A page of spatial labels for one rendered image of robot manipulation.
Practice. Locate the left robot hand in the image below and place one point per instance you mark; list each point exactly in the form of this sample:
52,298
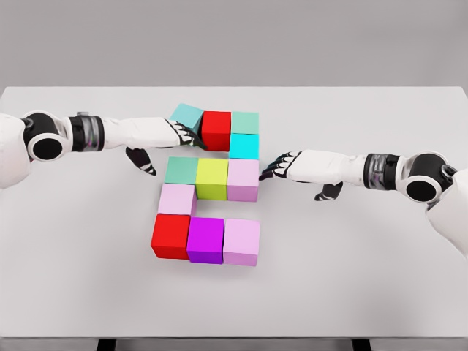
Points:
161,133

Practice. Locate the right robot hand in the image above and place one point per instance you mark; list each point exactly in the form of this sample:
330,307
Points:
314,166

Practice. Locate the light blue block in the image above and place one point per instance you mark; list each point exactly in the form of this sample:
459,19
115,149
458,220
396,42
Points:
185,114

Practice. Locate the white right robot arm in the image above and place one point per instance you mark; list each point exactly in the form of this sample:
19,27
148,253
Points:
420,183

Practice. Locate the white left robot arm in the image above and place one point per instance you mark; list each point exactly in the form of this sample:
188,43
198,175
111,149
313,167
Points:
47,146

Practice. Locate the teal green block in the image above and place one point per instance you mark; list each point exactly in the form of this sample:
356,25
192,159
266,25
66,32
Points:
245,122
181,170

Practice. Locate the red block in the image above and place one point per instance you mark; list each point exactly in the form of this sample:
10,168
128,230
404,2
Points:
170,235
216,128

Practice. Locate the pink block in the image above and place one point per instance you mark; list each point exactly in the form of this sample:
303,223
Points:
241,241
175,199
242,181

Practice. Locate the yellow green block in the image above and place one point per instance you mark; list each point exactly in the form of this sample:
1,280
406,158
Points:
211,179

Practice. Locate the cyan block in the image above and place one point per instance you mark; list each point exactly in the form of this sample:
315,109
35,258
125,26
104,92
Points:
244,146

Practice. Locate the magenta block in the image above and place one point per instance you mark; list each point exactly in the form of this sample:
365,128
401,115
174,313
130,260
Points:
204,239

